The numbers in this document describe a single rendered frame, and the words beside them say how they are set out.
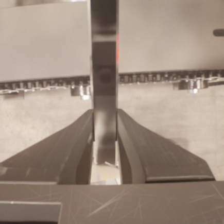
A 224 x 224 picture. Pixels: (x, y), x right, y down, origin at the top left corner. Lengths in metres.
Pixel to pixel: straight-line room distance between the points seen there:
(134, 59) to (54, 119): 1.25
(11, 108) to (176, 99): 1.16
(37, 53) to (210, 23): 0.21
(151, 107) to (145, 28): 1.21
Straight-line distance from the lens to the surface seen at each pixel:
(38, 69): 0.26
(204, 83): 0.57
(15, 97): 1.54
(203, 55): 0.27
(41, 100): 1.48
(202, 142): 1.61
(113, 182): 1.25
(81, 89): 0.52
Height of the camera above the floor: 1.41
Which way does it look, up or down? 86 degrees down
